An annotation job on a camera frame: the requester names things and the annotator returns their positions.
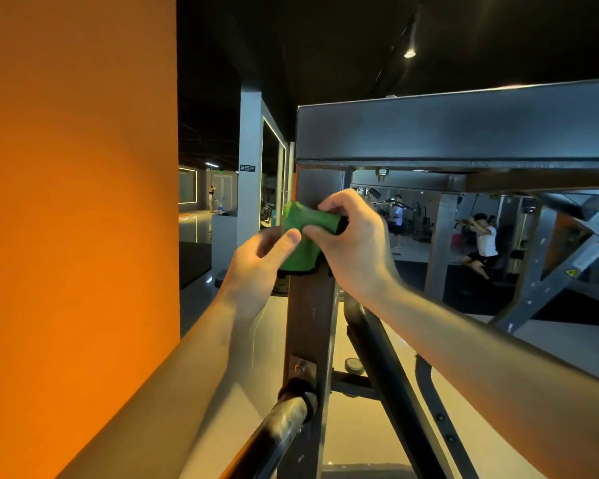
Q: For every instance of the person's right hand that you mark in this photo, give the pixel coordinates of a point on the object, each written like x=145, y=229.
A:
x=357, y=252

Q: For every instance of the person's left hand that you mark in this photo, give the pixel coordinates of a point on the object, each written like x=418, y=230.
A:
x=255, y=276

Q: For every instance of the green cleaning cloth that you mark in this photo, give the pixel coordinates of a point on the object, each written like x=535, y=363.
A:
x=303, y=249

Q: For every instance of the grey steel gym machine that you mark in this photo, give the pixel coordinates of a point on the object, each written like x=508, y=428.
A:
x=449, y=129

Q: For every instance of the person's left forearm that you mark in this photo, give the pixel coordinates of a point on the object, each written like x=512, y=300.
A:
x=170, y=404

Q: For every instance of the person's right forearm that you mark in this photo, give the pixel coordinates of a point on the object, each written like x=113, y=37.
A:
x=499, y=374

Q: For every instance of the small ceiling spot light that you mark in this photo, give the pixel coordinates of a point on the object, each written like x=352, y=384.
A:
x=409, y=53

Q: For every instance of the white pillar with lit frame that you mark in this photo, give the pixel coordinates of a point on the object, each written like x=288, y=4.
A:
x=250, y=164

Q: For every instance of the lit frame wall panel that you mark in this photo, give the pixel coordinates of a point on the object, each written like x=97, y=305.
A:
x=187, y=184

